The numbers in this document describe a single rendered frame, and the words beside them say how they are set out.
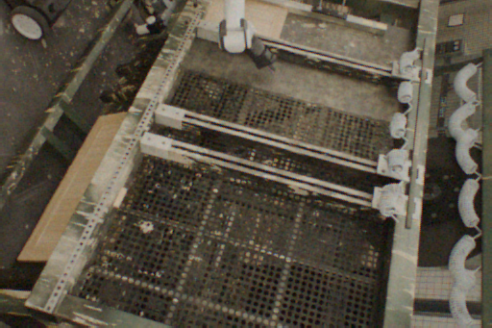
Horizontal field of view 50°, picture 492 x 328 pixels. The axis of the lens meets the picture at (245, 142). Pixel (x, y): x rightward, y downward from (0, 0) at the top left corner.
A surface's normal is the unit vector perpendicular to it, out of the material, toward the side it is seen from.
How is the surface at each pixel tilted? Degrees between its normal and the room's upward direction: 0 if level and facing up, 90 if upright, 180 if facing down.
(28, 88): 0
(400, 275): 57
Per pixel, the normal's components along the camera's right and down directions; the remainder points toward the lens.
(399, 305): 0.08, -0.59
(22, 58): 0.85, -0.10
